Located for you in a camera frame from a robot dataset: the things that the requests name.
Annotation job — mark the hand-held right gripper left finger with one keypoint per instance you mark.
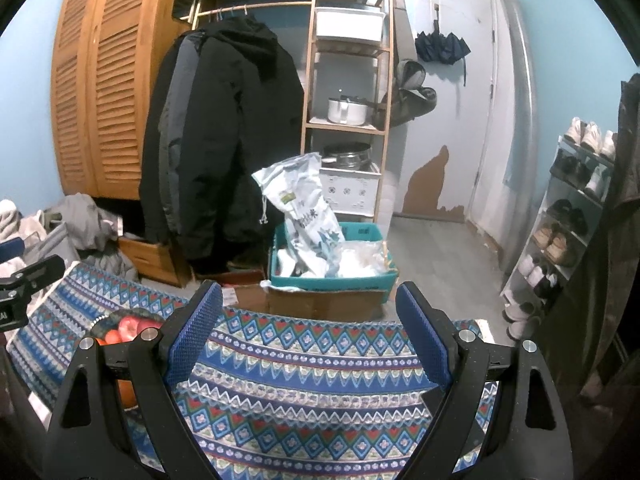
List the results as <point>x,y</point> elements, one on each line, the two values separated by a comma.
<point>192,335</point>

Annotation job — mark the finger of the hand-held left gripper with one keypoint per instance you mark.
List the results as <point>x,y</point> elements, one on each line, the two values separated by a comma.
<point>37,270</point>
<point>10,250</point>

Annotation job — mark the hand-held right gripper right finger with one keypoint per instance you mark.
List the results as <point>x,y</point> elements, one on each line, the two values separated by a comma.
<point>425,340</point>

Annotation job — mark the dark green glass plate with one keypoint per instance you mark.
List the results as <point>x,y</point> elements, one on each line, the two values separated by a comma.
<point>102,325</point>

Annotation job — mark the grey fabric tote basket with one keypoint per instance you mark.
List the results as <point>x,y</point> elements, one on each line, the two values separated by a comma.
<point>55,247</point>

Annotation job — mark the grey clothes pile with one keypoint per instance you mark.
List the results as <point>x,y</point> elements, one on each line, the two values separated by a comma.
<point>80,220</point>

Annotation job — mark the small cardboard box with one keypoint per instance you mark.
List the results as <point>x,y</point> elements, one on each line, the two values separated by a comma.
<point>245,292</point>

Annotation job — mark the wooden drawer chest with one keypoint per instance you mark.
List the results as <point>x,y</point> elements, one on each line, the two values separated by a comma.
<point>150,260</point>

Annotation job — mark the teal plastic crate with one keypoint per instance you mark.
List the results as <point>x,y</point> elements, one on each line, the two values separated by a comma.
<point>345,284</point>

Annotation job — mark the clear plastic bag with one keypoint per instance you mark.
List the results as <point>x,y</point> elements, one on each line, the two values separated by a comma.
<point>365,260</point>

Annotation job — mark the large cardboard box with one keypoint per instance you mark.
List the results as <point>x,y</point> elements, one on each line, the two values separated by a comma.
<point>325,305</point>

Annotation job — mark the blue patterned tablecloth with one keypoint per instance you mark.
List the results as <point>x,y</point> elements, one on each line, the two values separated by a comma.
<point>310,360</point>

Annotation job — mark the black jacket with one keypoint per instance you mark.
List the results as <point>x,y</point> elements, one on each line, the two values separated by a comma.
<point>150,185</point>

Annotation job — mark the white printed bag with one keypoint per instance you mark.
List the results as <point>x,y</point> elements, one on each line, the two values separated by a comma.
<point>300,210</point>

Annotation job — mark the white patterned box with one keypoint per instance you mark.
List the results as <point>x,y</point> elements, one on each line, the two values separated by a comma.
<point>350,192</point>

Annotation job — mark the metal shoe rack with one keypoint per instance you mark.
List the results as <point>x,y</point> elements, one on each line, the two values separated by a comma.
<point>537,205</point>

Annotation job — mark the wooden louvred wardrobe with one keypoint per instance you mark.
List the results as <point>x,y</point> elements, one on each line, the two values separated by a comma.
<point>110,85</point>

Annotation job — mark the grey jacket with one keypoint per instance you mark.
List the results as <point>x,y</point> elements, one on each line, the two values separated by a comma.
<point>172,125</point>

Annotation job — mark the steel pot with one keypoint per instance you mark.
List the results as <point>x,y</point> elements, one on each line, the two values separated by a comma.
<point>347,155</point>

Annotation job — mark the black hooded coat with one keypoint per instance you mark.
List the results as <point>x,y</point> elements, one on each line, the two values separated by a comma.
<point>235,135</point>

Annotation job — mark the grey door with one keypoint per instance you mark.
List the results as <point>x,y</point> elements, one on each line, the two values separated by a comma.
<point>460,110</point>

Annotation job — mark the white pot with lid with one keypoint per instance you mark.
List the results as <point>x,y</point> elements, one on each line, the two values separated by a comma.
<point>345,112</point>

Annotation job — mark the olive hanging bag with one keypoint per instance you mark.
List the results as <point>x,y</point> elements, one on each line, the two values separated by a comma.
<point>415,95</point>

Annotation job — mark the wooden shelf rack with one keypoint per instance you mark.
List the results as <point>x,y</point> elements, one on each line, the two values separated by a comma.
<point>306,110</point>

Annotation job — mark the shoe rack with shoes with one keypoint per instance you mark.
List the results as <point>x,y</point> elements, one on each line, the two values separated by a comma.
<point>592,135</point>

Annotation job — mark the dark folded umbrella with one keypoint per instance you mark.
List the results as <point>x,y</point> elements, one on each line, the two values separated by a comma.
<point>440,47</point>

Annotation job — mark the white storage bin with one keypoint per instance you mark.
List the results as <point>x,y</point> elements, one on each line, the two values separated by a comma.
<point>350,25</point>

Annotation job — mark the silver duct pipe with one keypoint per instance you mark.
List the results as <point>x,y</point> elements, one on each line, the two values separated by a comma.
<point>522,135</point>

